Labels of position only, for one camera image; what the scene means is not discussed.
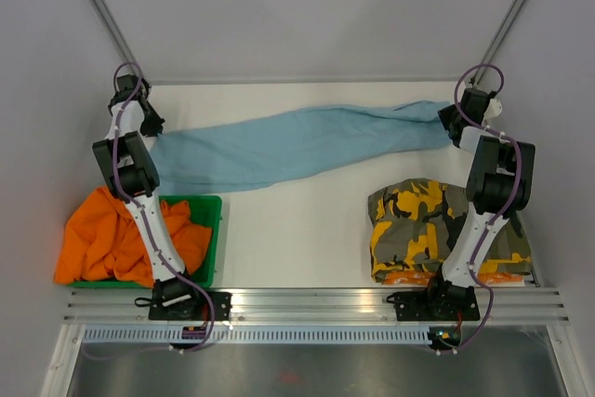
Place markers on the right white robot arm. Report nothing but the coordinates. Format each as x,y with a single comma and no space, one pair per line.
499,185

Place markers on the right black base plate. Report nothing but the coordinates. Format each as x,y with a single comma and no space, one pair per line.
418,306

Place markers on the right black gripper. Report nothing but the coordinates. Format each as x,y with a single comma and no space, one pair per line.
444,114

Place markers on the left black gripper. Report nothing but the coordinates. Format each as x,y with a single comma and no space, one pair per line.
155,127

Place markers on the orange patterned folded trousers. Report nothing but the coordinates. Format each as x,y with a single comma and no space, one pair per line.
422,278

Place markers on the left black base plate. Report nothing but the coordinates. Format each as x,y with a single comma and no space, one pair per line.
218,306

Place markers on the camouflage folded trousers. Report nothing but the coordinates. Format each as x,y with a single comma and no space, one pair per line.
416,223

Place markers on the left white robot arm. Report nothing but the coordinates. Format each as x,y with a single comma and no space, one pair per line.
131,177

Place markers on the slotted white cable duct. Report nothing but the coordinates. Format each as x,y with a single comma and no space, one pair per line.
251,334

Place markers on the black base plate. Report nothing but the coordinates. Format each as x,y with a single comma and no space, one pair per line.
418,306
218,306

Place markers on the light blue trousers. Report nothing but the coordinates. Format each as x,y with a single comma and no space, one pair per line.
299,144

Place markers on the aluminium mounting rail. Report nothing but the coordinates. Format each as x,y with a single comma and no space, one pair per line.
314,306

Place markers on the green plastic bin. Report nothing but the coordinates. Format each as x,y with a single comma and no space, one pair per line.
209,229

